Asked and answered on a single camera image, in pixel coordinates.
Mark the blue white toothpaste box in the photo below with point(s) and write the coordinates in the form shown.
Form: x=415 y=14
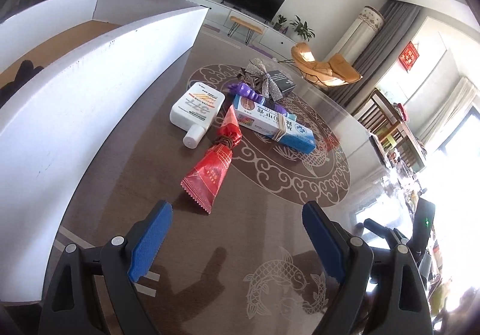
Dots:
x=270 y=123

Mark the purple floor mat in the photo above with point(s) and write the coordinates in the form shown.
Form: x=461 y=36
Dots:
x=266 y=53

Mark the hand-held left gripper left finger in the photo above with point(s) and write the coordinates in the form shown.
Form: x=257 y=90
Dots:
x=150 y=241

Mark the purple teal plastic toy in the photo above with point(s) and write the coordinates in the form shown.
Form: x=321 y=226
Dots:
x=247 y=91

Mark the white cardboard box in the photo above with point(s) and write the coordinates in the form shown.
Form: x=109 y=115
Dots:
x=75 y=113

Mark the large potted green plant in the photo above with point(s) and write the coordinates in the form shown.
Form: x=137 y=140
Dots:
x=302 y=27

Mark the white television cabinet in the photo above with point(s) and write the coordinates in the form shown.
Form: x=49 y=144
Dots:
x=217 y=14

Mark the orange lounge chair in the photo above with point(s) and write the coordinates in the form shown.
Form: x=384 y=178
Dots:
x=337 y=68

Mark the black rectangular box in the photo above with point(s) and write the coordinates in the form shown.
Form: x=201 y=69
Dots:
x=284 y=79

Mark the rhinestone bow hair clip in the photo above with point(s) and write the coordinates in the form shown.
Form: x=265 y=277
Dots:
x=262 y=76

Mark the orange bench stool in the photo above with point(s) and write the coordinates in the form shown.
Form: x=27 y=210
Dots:
x=245 y=22

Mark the wooden chair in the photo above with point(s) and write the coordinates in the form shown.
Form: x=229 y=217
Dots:
x=386 y=124

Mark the red foil packet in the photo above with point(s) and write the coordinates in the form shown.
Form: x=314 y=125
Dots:
x=210 y=169

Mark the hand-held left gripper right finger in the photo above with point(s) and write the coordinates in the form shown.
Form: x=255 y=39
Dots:
x=322 y=241

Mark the red cloth bundle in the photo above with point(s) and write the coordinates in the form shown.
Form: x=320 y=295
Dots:
x=402 y=111

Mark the covered standing air conditioner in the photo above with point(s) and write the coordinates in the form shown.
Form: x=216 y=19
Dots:
x=356 y=34

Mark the white sheer curtain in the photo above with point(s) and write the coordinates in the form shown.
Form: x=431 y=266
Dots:
x=450 y=109

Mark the white plastic bottle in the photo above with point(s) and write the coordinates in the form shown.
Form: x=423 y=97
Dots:
x=195 y=106

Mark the grey curtain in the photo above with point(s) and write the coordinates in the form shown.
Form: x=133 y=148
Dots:
x=386 y=42

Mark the red wall decoration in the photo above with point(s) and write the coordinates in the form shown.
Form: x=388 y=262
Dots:
x=408 y=56

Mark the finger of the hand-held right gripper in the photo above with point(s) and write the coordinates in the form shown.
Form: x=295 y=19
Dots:
x=378 y=228

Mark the dark patterned desktop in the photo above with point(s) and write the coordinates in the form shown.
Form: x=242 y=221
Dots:
x=262 y=226

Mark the small potted plant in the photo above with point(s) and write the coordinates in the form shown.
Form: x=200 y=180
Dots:
x=280 y=21

